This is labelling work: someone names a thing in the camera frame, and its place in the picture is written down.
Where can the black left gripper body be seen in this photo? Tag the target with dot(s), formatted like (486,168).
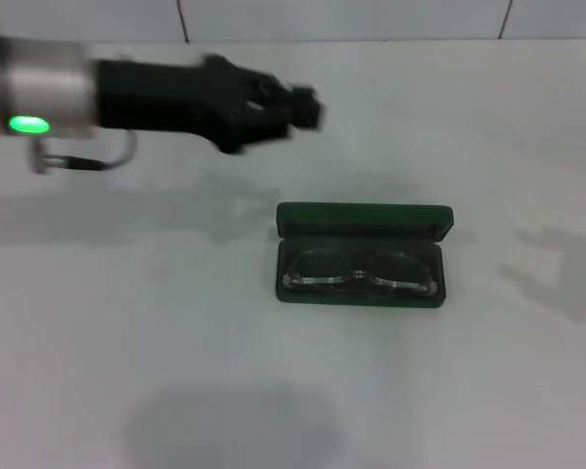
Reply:
(166,102)

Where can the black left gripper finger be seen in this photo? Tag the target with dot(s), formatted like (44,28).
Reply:
(283,122)
(283,95)

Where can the green glasses case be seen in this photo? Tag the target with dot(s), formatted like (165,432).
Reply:
(361,215)

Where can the clear white glasses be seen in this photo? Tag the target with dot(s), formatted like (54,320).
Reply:
(361,276)

